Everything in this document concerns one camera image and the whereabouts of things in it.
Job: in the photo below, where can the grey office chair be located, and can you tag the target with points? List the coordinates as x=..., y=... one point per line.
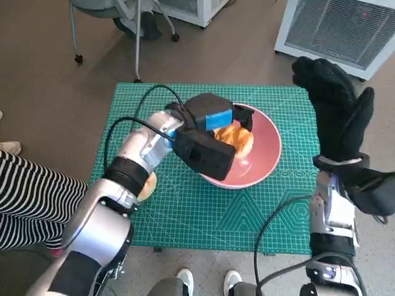
x=138, y=46

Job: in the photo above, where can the white grille appliance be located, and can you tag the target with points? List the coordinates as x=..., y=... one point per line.
x=339, y=31

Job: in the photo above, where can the white mesh cabinet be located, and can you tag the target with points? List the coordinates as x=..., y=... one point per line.
x=203, y=12

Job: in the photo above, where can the orange croissant bread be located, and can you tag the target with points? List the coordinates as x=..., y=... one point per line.
x=239, y=138

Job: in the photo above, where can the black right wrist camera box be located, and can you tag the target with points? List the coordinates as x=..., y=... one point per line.
x=373, y=191

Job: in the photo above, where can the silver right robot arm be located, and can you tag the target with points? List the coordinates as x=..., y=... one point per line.
x=333, y=216

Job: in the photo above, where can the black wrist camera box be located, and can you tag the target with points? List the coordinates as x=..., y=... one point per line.
x=203, y=154
x=373, y=191

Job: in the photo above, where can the person's foot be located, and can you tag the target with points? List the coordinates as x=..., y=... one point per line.
x=10, y=146

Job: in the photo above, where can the pale round bread bun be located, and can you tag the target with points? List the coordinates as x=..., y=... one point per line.
x=149, y=188

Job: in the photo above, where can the pink bowl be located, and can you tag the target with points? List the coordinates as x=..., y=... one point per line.
x=265, y=145

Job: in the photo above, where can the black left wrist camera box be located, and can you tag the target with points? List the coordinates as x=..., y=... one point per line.
x=203, y=154

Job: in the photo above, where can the black mat clip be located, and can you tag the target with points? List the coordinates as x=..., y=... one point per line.
x=157, y=249
x=270, y=254

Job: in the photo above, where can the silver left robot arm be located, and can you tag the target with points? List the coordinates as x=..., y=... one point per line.
x=102, y=222

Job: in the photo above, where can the person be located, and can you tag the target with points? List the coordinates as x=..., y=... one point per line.
x=185, y=280
x=31, y=200

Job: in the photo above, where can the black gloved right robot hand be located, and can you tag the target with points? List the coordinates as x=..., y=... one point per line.
x=336, y=117

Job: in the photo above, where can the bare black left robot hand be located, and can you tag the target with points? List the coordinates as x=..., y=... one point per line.
x=213, y=106

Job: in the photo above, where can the green cutting mat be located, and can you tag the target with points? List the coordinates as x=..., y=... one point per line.
x=197, y=216

